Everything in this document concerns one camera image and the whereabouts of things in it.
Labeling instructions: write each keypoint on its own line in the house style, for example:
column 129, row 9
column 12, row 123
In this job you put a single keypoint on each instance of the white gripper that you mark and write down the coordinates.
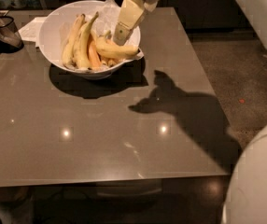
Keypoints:
column 131, row 13

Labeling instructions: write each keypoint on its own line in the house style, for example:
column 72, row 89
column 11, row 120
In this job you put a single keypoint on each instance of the small yellow banana pieces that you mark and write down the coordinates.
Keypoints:
column 109, row 62

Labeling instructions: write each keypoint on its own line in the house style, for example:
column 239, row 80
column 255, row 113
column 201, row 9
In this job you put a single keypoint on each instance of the long yellow banana middle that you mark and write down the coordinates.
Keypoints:
column 80, row 53

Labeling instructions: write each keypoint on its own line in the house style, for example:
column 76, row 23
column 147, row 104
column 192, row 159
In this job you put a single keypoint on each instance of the orange banana in bowl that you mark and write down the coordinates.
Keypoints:
column 93, row 55

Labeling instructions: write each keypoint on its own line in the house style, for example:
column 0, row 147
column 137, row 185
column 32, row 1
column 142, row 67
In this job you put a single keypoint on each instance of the white bowl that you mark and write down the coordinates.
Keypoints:
column 50, row 41

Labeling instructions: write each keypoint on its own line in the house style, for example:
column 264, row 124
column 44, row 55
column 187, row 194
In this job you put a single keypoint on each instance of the white paper sheet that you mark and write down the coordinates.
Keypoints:
column 30, row 31

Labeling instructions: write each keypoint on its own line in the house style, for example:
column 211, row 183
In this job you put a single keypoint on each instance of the dark mesh basket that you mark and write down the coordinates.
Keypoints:
column 10, row 39

